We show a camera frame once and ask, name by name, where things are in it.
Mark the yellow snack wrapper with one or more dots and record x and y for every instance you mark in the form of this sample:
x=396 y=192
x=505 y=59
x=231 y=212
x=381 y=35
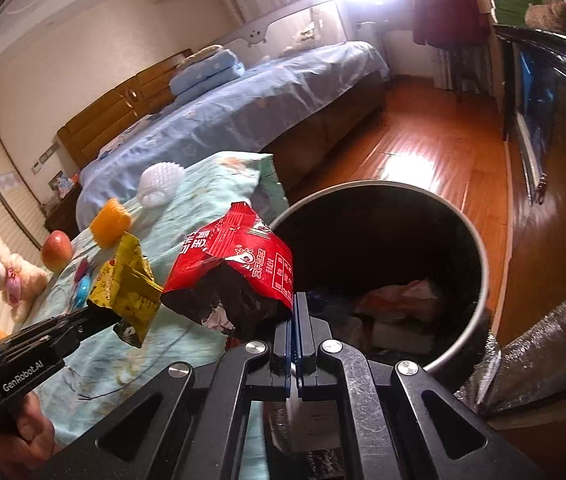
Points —
x=123 y=285

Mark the folded blue quilt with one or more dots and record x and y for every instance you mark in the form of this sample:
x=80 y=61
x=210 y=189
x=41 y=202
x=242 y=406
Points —
x=208 y=75

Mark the small beige pillow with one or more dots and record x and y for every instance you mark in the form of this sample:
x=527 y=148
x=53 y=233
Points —
x=200 y=55

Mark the blue pink small toy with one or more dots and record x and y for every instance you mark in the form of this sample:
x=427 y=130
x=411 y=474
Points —
x=83 y=285

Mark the floral light green tablecloth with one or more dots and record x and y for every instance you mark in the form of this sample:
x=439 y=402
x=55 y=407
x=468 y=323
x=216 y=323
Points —
x=188 y=200

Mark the white plush toy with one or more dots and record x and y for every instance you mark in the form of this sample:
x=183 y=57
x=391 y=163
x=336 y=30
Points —
x=305 y=37

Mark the grey patterned curtain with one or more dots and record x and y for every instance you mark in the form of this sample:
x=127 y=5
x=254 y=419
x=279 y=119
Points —
x=463 y=72

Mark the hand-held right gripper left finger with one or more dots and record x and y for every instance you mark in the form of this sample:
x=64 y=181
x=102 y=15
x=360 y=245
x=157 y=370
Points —
x=288 y=350

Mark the white foam fruit net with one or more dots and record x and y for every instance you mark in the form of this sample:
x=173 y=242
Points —
x=163 y=182

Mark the wooden nightstand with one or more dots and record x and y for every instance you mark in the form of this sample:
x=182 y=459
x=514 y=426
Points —
x=63 y=215

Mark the red snack bag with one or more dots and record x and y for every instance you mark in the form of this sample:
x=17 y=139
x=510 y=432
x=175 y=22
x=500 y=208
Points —
x=243 y=265

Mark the dark red coat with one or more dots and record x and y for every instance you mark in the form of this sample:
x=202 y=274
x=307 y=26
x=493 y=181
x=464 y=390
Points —
x=448 y=5

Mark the yellow foam fruit net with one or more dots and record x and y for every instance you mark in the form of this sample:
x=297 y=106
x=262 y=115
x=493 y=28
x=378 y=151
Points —
x=110 y=225

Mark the white printed pillow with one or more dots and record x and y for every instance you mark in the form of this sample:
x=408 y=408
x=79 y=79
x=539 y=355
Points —
x=125 y=135

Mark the grey bed guard rail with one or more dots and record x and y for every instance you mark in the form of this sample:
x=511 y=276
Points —
x=273 y=25

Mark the cream teddy bear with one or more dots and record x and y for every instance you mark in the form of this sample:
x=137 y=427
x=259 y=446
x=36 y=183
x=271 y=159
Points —
x=23 y=272

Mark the bed with blue sheet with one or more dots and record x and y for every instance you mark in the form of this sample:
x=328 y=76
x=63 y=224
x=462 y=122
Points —
x=243 y=110

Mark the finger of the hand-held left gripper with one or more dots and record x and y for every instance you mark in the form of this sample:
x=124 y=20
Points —
x=85 y=325

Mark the black glass cabinet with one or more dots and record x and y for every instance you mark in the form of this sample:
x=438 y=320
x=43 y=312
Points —
x=538 y=110

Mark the red yellow apple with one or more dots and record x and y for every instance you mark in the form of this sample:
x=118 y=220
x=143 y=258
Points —
x=57 y=250

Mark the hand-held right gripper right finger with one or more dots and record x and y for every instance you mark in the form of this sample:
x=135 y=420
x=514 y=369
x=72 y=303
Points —
x=303 y=350

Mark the wall switch panel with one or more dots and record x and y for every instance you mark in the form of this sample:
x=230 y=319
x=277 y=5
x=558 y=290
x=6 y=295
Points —
x=44 y=157

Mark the brown plush toy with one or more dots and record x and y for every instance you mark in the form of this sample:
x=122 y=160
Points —
x=555 y=17

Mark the person's left hand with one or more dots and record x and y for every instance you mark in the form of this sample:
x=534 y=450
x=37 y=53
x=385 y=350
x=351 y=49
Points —
x=33 y=425

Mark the white red-printed plastic bag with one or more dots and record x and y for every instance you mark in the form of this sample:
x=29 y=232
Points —
x=403 y=297

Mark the round trash bin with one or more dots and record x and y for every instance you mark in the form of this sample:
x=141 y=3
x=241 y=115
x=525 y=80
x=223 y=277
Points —
x=363 y=230

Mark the photo frame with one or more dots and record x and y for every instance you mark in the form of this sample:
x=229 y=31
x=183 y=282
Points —
x=61 y=184

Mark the silver foil bag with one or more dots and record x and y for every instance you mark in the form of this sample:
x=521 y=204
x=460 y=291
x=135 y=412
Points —
x=538 y=350

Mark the wooden headboard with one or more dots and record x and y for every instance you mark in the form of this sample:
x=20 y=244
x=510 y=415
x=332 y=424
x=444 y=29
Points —
x=113 y=110

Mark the white radiator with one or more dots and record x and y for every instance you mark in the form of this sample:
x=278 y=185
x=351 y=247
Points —
x=375 y=37

